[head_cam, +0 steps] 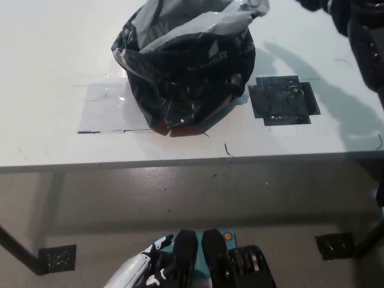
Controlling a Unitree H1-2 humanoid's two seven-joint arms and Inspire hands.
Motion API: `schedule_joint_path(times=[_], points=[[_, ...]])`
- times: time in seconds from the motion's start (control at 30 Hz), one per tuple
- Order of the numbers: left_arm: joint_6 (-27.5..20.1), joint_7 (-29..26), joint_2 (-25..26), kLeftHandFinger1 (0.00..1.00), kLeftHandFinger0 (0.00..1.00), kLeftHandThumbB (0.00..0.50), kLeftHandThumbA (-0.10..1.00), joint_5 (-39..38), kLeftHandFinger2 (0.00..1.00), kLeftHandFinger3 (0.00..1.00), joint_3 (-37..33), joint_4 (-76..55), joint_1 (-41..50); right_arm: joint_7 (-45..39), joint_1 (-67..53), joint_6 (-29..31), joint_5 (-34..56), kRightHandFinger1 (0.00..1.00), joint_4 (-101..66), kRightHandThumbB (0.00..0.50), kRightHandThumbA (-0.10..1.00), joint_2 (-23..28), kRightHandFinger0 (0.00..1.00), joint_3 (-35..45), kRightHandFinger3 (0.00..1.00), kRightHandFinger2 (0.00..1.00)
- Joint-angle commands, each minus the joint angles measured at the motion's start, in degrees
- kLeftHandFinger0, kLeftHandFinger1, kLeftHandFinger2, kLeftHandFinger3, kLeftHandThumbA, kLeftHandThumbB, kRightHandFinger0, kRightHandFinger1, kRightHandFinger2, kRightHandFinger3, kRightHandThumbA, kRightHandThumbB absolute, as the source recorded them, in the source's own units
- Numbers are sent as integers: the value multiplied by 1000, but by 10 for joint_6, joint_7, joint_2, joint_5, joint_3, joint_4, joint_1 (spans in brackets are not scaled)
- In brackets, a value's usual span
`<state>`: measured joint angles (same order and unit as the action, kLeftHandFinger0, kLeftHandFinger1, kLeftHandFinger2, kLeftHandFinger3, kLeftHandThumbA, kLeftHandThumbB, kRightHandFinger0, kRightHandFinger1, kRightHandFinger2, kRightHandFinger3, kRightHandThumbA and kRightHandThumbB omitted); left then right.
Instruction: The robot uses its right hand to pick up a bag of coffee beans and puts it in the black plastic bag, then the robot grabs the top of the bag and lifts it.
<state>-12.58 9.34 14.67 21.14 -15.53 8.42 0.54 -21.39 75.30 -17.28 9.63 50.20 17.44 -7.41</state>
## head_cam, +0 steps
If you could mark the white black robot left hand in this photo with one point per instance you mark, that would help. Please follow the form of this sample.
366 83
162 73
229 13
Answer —
135 270

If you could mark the black plastic bag grey inside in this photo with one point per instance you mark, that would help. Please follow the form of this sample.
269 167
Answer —
186 90

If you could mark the black table leg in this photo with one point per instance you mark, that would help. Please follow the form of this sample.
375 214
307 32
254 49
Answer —
18 250

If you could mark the clear tape patch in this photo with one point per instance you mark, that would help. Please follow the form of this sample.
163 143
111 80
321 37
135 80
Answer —
102 108

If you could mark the black tape patch on table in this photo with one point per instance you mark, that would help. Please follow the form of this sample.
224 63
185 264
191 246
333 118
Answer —
282 102

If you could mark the dark rounded object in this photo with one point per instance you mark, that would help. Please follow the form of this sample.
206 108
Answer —
379 196

